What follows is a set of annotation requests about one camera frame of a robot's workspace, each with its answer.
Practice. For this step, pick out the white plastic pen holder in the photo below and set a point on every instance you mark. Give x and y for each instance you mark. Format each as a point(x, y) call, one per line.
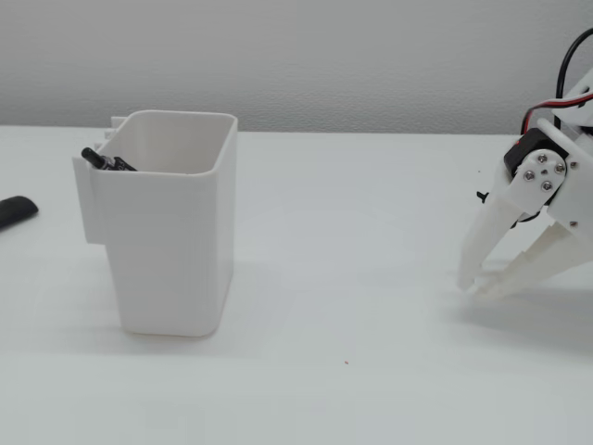
point(171, 250)

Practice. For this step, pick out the clear black gel pen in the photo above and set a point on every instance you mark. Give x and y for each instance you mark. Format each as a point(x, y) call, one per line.
point(92, 157)

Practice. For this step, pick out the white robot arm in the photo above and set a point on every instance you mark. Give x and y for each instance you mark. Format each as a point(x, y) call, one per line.
point(584, 95)

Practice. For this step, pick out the black rounded object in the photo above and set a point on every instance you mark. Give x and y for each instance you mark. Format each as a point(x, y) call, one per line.
point(16, 211)

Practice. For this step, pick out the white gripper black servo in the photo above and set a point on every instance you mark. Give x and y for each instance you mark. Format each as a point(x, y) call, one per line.
point(543, 173)

